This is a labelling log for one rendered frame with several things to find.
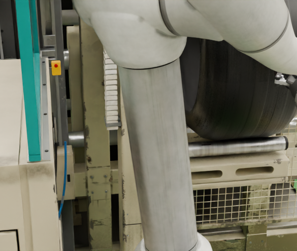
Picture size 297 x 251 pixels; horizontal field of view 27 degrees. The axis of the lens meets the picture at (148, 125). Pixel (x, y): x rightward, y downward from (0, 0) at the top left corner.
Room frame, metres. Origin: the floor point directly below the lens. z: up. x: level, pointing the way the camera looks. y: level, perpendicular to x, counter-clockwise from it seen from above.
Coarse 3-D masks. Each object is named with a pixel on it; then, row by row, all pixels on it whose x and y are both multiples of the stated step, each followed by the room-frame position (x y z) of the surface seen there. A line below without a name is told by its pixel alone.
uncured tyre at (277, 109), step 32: (288, 0) 1.62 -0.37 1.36; (192, 64) 2.05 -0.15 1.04; (224, 64) 1.54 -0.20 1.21; (256, 64) 1.55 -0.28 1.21; (192, 96) 1.97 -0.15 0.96; (224, 96) 1.55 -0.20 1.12; (256, 96) 1.56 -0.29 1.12; (288, 96) 1.57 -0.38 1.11; (192, 128) 1.72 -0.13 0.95; (224, 128) 1.60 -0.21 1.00; (256, 128) 1.62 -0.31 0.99
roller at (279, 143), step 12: (192, 144) 1.67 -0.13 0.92; (204, 144) 1.67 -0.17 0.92; (216, 144) 1.67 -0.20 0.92; (228, 144) 1.68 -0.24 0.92; (240, 144) 1.68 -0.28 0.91; (252, 144) 1.68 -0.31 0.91; (264, 144) 1.69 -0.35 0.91; (276, 144) 1.69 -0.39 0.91; (288, 144) 1.70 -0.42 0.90; (192, 156) 1.66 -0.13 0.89
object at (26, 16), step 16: (16, 0) 0.87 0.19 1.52; (32, 0) 1.40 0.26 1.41; (32, 16) 1.29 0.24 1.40; (32, 32) 1.20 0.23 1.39; (32, 48) 1.11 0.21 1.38; (32, 64) 0.88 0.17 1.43; (32, 80) 0.87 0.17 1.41; (32, 96) 0.87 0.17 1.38; (32, 112) 0.87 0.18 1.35; (32, 128) 0.87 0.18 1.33; (32, 144) 0.87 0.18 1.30; (32, 160) 0.87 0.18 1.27
